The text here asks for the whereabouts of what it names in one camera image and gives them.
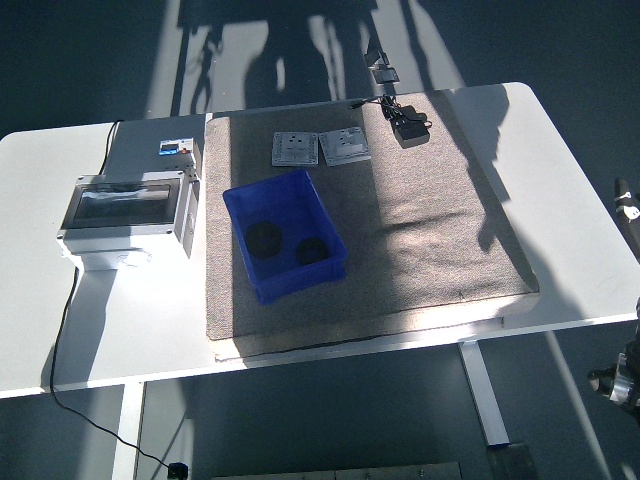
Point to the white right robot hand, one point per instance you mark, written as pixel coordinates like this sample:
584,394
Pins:
629,215

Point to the black plastic nut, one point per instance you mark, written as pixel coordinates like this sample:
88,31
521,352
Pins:
264,239
311,251

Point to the blue plastic box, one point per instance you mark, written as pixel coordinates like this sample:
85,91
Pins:
280,210

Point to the black power adapter plug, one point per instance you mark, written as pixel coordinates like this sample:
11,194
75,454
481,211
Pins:
412,132

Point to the white table leg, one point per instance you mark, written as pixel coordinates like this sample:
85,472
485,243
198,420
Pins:
127,425
487,400

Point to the dark floor block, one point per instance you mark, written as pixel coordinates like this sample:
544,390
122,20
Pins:
510,462

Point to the small grey floor block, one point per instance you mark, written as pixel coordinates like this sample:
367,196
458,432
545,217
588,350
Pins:
386,75

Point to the grey square metal plate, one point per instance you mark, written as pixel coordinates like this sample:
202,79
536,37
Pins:
295,149
345,145

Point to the grey-brown mat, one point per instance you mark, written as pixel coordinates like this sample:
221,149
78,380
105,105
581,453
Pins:
300,315

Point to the beige foam underlay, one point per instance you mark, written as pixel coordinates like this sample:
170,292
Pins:
225,351

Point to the circuit breaker with blue label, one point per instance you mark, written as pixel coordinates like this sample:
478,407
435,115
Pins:
175,147

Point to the black floor plug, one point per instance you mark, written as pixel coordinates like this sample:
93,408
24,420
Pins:
177,470

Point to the small dark floor bracket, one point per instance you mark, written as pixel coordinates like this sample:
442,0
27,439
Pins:
375,54

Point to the grey enclosure with clear lid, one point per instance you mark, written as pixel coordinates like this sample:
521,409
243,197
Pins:
125,205

